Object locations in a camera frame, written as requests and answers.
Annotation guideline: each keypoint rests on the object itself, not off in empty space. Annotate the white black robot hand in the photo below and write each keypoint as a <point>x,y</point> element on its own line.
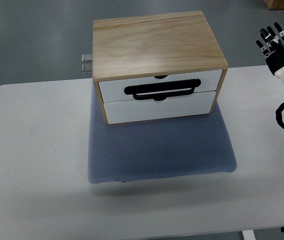
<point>272,47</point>

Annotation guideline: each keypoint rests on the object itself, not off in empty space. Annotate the black drawer handle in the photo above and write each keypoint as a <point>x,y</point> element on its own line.
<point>161,90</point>

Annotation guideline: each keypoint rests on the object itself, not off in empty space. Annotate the white drawer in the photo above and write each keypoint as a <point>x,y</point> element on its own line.
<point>132,110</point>
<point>114,90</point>

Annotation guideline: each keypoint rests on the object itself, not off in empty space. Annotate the wooden drawer cabinet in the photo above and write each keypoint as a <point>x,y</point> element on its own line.
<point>154,46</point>

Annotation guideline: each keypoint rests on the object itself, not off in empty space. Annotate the cardboard box corner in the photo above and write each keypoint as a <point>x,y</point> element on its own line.
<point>274,4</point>

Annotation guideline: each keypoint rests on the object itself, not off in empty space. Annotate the blue mesh cushion mat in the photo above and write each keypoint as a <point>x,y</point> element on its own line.
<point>157,149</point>

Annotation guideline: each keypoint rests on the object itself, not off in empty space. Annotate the white table leg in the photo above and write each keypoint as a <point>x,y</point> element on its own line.
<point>248,235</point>

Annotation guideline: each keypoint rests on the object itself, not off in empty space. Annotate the metal bracket behind table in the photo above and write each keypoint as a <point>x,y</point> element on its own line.
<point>87,63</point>

